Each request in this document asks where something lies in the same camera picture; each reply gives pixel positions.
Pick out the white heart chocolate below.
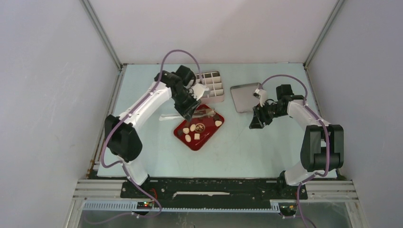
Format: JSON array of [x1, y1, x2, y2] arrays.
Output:
[[215, 120, 222, 127]]

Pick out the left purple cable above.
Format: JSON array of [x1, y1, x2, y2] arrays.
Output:
[[82, 49, 203, 225]]

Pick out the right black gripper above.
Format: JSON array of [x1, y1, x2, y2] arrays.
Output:
[[249, 100, 286, 129]]

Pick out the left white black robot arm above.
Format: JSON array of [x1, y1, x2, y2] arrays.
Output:
[[104, 65, 210, 198]]

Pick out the white chocolate piece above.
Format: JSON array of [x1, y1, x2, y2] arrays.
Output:
[[182, 128, 190, 134]]

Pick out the grey cable duct strip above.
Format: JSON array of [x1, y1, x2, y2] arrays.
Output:
[[82, 200, 280, 213]]

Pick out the white oval chocolate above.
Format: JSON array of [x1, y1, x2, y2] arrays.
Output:
[[185, 134, 192, 143], [190, 124, 196, 132]]

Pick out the silver metal tongs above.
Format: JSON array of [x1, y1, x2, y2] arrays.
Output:
[[159, 108, 216, 121]]

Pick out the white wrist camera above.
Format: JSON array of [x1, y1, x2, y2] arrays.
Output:
[[191, 84, 210, 100], [253, 87, 268, 107]]

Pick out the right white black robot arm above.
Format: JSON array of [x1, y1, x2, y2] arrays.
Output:
[[249, 85, 344, 199]]

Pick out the red plastic tray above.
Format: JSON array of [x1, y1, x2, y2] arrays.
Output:
[[173, 104, 225, 151]]

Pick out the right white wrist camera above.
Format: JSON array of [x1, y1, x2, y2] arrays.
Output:
[[253, 87, 268, 107]]

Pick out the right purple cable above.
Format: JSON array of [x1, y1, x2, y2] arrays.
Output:
[[259, 74, 331, 228]]

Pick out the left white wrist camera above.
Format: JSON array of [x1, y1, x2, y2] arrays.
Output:
[[191, 84, 210, 100]]

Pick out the purple cable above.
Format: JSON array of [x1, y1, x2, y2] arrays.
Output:
[[259, 74, 331, 228], [82, 49, 203, 225]]

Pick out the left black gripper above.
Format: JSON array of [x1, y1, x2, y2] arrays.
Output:
[[172, 90, 201, 122]]

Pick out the silver metal box lid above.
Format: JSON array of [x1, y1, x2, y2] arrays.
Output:
[[230, 83, 262, 113]]

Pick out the round foil wrapped chocolate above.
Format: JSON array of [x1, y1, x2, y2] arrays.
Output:
[[195, 123, 206, 133]]

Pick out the white divided chocolate box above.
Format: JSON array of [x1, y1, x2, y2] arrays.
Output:
[[196, 71, 225, 104]]

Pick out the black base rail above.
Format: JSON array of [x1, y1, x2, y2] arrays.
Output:
[[120, 177, 308, 209]]

